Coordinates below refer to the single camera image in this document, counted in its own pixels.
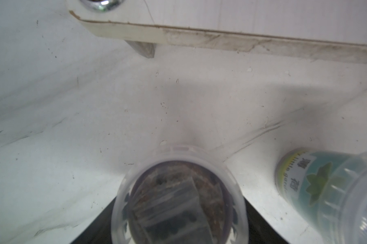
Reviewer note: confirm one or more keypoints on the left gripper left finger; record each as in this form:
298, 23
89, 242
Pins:
99, 231

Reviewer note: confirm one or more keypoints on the white two-tier shelf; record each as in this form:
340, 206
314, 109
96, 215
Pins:
317, 30

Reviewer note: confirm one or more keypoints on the small clear cup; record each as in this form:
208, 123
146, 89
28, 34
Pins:
179, 194
329, 190

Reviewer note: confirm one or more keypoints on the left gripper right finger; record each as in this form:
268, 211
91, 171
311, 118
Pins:
260, 232

